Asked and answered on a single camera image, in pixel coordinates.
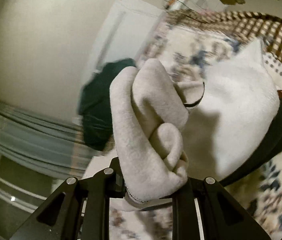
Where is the brown checkered blanket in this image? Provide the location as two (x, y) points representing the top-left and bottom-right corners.
(165, 9), (282, 63)

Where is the grey striped curtain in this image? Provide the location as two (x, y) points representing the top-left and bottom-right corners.
(0, 102), (99, 179)

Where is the black folded garment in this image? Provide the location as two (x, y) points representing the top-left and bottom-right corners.
(220, 90), (282, 187)

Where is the dark green garment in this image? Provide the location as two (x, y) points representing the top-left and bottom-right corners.
(78, 58), (136, 151)

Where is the white cabinet door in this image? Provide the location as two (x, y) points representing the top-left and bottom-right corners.
(81, 0), (164, 84)

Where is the floral fleece blanket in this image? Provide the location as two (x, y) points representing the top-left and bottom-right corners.
(81, 24), (282, 240)

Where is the white window frame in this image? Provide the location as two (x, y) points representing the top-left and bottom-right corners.
(0, 152), (64, 233)

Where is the white folded garment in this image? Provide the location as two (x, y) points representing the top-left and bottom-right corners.
(182, 38), (280, 181)

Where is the beige small garment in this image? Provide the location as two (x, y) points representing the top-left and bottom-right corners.
(110, 59), (204, 212)

